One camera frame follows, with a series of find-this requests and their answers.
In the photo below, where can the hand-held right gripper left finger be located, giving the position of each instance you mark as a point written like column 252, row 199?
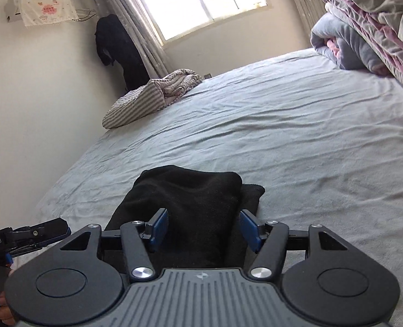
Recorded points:
column 159, row 226

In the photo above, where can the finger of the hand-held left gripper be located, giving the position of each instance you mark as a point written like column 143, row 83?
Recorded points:
column 48, row 229
column 24, row 250

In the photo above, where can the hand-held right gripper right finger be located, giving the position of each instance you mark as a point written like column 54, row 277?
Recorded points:
column 250, row 229

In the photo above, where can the black fleece garment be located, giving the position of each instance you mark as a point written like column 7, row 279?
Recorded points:
column 187, row 204

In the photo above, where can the black hanging clothes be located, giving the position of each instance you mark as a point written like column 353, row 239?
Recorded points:
column 124, row 51

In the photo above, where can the person's left hand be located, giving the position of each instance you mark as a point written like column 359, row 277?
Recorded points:
column 3, row 315

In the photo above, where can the grey sheeted bed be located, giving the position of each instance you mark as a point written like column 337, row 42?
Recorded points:
column 290, row 150

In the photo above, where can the striped folded quilt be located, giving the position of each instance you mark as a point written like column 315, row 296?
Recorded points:
column 136, row 104

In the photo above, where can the grey flower-print curtain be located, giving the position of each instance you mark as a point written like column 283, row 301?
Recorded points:
column 303, row 10
column 136, row 37

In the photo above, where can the grey and pink fleece blanket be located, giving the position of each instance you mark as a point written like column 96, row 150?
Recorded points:
column 351, row 47

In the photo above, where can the bright window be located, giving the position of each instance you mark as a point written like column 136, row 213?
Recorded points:
column 194, row 3

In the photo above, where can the covered wall air conditioner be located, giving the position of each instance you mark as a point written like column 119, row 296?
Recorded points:
column 41, row 8

